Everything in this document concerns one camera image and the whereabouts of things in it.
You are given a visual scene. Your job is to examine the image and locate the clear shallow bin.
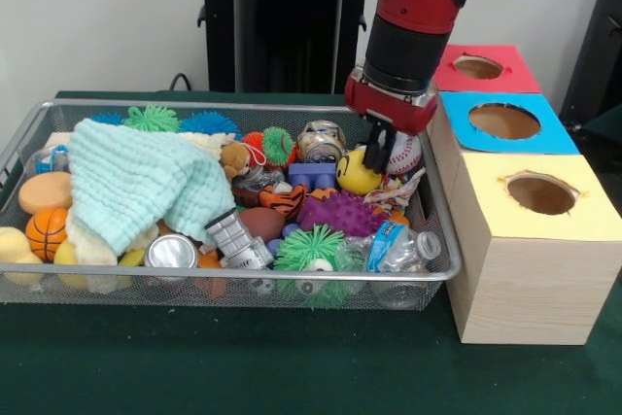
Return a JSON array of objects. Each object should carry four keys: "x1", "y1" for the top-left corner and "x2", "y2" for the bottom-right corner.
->
[{"x1": 0, "y1": 97, "x2": 466, "y2": 312}]

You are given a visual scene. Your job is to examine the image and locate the green spiky ball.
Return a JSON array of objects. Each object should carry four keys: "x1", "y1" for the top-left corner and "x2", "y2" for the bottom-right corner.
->
[{"x1": 275, "y1": 226, "x2": 349, "y2": 311}]

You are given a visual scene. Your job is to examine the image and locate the large blue spiky ball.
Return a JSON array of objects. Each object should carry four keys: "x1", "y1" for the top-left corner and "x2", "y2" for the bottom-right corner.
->
[{"x1": 180, "y1": 110, "x2": 241, "y2": 136}]

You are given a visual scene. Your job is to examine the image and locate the yellow smiley face ball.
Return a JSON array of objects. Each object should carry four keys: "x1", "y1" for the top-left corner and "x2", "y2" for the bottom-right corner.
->
[{"x1": 336, "y1": 148, "x2": 384, "y2": 196}]

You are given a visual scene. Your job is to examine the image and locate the purple spiky ball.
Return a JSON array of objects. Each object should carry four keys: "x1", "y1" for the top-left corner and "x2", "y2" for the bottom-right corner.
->
[{"x1": 296, "y1": 190, "x2": 388, "y2": 238}]

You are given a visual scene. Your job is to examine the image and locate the green fuzzy monster toy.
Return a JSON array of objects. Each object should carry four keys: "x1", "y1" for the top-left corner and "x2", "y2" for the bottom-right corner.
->
[{"x1": 123, "y1": 104, "x2": 182, "y2": 134}]

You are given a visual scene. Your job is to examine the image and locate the small orange basketball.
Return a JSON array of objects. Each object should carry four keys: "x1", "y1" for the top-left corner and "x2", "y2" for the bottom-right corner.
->
[{"x1": 25, "y1": 207, "x2": 70, "y2": 262}]

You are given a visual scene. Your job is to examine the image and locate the mint green knitted cloth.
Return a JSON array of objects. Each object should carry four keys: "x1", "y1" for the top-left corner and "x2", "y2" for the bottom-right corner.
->
[{"x1": 68, "y1": 119, "x2": 237, "y2": 257}]

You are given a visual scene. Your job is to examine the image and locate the pale orange round sponge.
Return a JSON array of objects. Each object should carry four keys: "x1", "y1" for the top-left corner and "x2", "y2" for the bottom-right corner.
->
[{"x1": 17, "y1": 172, "x2": 74, "y2": 217}]

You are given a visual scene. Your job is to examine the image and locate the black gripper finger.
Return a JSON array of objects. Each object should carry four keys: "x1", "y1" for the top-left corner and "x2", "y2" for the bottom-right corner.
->
[
  {"x1": 377, "y1": 126, "x2": 397, "y2": 176},
  {"x1": 363, "y1": 121, "x2": 385, "y2": 172}
]

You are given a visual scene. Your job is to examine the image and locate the dark green table cloth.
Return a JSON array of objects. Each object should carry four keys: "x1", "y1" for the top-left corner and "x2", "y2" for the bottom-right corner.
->
[{"x1": 0, "y1": 89, "x2": 622, "y2": 415}]

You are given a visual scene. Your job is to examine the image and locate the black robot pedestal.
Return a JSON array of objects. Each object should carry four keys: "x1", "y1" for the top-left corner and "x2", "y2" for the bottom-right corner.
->
[{"x1": 188, "y1": 0, "x2": 370, "y2": 95}]

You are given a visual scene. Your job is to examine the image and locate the crushed plastic water bottle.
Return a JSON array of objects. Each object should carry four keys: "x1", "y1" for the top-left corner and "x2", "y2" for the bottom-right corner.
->
[{"x1": 369, "y1": 221, "x2": 444, "y2": 275}]

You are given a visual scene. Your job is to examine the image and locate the black cable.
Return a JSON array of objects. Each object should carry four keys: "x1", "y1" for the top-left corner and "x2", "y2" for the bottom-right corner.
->
[{"x1": 169, "y1": 72, "x2": 195, "y2": 93}]

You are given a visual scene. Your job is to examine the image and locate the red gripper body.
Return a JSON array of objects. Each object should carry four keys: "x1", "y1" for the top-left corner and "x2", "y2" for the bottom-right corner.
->
[{"x1": 344, "y1": 67, "x2": 439, "y2": 137}]

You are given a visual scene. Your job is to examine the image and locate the white baseball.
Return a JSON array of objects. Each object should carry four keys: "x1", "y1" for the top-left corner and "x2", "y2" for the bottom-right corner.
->
[{"x1": 387, "y1": 133, "x2": 424, "y2": 177}]

